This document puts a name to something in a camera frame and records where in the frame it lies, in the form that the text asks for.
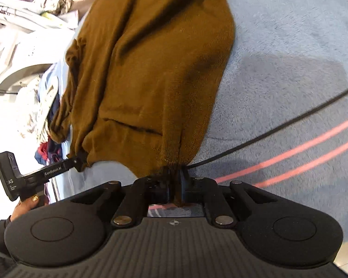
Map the person's left hand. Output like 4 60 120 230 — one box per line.
10 195 49 221

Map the navy and red cloth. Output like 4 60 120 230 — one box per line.
34 95 68 167

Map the black cable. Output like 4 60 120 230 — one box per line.
186 82 348 168

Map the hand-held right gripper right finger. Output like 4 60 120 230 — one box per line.
177 168 279 226

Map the white patterned cloth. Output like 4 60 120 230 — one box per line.
17 74 60 144

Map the brown knit sweater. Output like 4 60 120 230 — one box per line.
50 0 236 208

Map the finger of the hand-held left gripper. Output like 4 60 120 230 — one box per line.
66 152 89 172

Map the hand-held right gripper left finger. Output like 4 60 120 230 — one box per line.
70 168 172 228

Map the blue blanket with pink stripes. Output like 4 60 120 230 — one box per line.
46 0 348 267

